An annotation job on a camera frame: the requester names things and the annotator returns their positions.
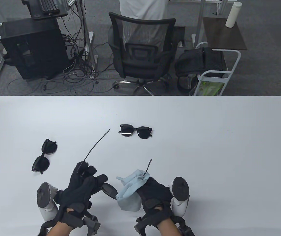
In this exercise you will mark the person's left forearm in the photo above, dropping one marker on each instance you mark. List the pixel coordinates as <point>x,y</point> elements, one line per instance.
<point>59,229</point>

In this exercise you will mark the grey and white controller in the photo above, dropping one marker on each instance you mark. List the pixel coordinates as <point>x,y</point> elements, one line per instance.
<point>179,191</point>
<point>45,196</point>

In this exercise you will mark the white cylindrical bottle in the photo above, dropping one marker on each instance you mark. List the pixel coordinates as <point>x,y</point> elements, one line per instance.
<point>232,14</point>

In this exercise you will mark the black keyboard tray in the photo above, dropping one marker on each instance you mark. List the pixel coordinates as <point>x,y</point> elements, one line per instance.
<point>33,8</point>

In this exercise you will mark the green packet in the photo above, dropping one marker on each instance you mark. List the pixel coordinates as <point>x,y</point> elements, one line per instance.
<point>210,88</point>

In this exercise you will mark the black computer tower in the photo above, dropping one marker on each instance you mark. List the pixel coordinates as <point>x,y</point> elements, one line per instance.
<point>32,49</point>

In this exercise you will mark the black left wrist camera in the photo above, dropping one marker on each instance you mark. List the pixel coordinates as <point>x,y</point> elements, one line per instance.
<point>92,225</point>

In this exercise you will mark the person's left hand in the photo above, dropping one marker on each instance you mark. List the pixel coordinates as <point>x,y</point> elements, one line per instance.
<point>81,189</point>

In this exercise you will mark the black mesh office chair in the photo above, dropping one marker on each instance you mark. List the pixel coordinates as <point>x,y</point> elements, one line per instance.
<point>140,66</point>

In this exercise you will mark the person's right hand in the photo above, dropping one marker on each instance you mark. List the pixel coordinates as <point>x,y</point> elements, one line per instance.
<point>152,194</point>

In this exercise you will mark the white desk leg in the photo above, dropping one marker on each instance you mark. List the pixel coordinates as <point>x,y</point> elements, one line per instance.
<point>87,36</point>

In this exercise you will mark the black backpack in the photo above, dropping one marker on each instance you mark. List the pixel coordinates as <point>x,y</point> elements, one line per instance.
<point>194,61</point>

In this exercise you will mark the white metal desk frame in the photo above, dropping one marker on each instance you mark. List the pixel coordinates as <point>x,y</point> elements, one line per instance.
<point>199,19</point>

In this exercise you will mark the dark brown side table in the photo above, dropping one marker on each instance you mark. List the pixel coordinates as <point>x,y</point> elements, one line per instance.
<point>224,36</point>

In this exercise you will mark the person's right forearm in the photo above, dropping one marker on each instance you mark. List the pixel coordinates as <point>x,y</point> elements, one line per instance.
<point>167,227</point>

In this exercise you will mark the light blue cleaning cloth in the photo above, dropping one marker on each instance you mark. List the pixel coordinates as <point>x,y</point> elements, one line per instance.
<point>130,189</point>

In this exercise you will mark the black sunglasses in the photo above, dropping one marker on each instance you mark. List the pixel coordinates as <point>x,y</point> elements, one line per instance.
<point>144,132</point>
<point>49,147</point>
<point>109,190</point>

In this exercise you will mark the black keyboard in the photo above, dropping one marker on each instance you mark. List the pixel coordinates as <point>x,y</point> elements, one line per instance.
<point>48,5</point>

